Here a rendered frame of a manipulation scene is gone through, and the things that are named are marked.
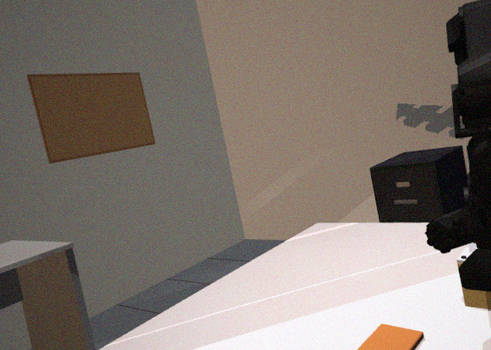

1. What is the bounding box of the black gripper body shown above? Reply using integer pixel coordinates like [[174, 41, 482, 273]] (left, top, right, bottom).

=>
[[458, 189, 491, 292]]

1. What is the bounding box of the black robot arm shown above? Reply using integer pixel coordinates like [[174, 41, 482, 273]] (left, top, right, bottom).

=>
[[425, 0, 491, 254]]

